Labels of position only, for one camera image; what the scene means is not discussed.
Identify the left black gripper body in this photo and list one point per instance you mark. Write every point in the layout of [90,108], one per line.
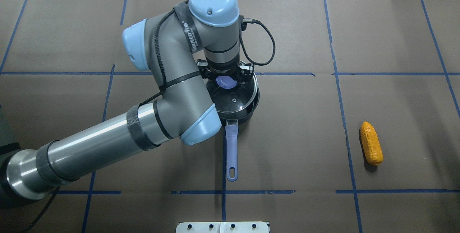
[221,70]

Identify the yellow corn cob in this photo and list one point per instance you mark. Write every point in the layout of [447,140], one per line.
[370,144]

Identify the white pillar mount base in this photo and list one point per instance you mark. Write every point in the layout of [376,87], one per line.
[224,227]

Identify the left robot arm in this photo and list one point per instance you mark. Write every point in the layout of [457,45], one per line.
[180,108]

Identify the blue saucepan with handle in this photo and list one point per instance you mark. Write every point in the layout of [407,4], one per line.
[231,123]

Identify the glass pot lid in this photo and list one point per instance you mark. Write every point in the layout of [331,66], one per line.
[231,96]

